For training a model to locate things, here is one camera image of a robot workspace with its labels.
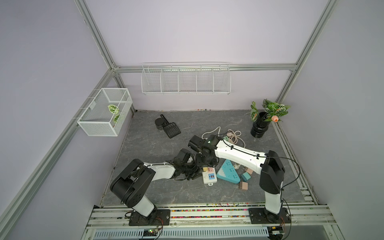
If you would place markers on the white wire wall shelf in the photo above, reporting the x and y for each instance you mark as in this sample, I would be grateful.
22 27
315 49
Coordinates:
202 78

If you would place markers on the green leaf in basket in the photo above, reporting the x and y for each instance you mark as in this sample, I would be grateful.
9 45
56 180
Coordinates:
114 109

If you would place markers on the teal plug adapter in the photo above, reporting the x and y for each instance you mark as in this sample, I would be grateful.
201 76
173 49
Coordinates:
245 177

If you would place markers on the teal triangular power strip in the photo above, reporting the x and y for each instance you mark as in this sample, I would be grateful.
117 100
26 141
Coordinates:
228 173

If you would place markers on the black round container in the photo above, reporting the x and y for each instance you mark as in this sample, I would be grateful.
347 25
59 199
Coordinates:
160 123

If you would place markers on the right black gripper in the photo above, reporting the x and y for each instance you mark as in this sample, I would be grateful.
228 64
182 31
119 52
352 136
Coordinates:
211 162

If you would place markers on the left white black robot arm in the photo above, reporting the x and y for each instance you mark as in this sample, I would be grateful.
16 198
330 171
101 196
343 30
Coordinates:
131 184

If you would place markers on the black slotted scoop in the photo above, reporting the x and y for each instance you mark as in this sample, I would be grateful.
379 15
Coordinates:
171 129

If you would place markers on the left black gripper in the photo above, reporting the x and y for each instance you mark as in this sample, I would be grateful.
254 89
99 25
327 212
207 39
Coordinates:
196 171

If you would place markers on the white mesh basket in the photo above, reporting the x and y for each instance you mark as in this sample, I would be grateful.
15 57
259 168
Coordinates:
97 121

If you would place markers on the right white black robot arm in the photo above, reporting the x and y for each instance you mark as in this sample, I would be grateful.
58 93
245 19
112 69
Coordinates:
268 165

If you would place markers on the black vase with plant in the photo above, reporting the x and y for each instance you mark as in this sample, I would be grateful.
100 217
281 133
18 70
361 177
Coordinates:
272 112

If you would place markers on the white long power strip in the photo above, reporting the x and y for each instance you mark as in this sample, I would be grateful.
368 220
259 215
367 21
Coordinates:
209 176

